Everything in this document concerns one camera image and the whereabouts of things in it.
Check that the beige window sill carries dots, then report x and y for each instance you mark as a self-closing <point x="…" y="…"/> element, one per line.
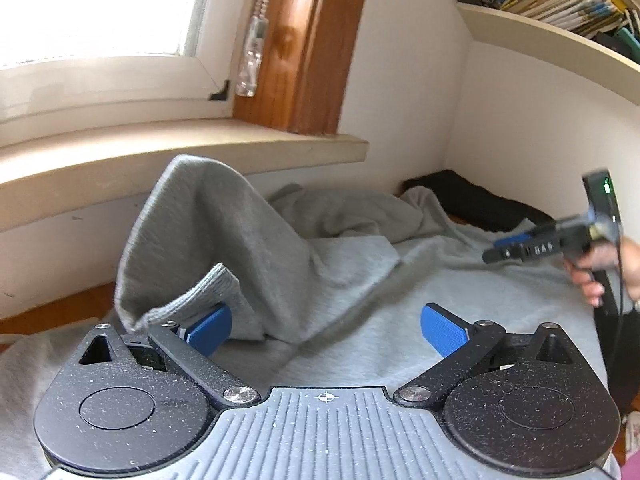
<point x="150" y="160"/>

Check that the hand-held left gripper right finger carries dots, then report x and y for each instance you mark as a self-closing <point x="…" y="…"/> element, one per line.
<point x="442" y="327"/>

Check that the cream wall shelf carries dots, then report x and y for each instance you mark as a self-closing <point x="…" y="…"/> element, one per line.
<point x="550" y="40"/>

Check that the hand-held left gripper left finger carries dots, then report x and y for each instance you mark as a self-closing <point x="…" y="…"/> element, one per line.
<point x="212" y="327"/>

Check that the stack of books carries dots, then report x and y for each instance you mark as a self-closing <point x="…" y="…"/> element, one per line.
<point x="565" y="0"/>

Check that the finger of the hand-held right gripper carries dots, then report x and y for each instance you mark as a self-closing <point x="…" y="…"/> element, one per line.
<point x="502" y="254"/>
<point x="515" y="239"/>

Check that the brown wooden window frame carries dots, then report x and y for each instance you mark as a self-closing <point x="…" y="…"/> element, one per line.
<point x="320" y="35"/>

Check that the person's right hand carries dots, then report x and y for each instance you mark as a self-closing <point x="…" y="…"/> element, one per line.
<point x="585" y="282"/>

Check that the black folded garment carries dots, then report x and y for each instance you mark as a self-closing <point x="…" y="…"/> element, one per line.
<point x="475" y="200"/>

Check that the grey printed hoodie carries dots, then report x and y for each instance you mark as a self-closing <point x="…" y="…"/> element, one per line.
<point x="325" y="270"/>

